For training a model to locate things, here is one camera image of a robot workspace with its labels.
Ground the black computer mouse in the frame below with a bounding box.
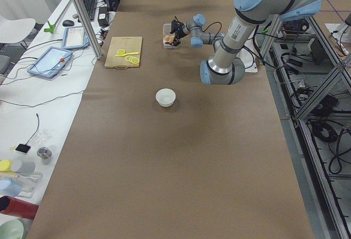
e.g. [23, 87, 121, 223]
[62, 20, 75, 27]

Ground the light blue cup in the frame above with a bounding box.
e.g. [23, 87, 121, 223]
[0, 178, 22, 197]

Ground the blue teach pendant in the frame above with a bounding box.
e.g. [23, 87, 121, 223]
[61, 26, 89, 50]
[27, 47, 73, 79]

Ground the aluminium frame post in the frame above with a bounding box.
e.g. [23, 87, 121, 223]
[72, 0, 103, 60]

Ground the black square sensor pad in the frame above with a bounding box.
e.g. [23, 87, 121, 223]
[15, 144, 31, 154]

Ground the grey cup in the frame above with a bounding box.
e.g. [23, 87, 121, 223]
[10, 160, 36, 176]

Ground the aluminium side frame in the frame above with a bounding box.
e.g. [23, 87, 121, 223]
[256, 10, 350, 238]

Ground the yellow plastic knife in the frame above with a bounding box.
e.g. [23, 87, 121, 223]
[115, 52, 139, 57]

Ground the lemon slice middle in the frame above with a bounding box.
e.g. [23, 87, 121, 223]
[129, 57, 138, 63]

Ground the light green bowl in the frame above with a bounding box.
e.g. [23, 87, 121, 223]
[0, 220, 26, 239]

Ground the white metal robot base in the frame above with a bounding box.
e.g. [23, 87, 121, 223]
[237, 39, 258, 73]

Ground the red cylinder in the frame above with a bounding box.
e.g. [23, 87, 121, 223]
[1, 196, 39, 220]

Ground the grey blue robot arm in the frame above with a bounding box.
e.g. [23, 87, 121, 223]
[171, 0, 322, 85]

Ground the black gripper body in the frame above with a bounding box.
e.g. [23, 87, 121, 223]
[170, 16, 186, 44]

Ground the white chair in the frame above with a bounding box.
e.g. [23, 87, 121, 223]
[1, 15, 36, 44]

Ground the lemon slice front of pair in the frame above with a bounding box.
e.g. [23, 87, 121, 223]
[116, 49, 126, 56]

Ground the small metal cup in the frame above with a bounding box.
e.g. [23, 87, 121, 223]
[37, 146, 52, 165]

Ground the black power adapter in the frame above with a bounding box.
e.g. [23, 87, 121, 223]
[98, 7, 109, 27]

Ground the black keyboard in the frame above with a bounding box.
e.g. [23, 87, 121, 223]
[82, 0, 97, 21]

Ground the white ceramic bowl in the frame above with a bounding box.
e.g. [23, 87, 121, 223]
[155, 88, 176, 107]

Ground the brown egg from bowl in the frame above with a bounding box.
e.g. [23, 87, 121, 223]
[168, 36, 174, 43]

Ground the blue teach pendant near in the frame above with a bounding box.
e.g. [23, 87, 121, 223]
[27, 47, 73, 79]

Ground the bamboo cutting board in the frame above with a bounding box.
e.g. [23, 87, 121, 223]
[104, 36, 143, 69]

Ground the yellow cup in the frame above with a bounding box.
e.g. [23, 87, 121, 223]
[0, 160, 12, 172]

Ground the blue teach pendant far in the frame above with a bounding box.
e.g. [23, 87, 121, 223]
[61, 26, 89, 50]

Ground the clear plastic egg box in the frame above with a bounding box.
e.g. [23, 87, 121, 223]
[162, 23, 181, 49]

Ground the green clamp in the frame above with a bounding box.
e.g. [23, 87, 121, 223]
[43, 21, 55, 34]

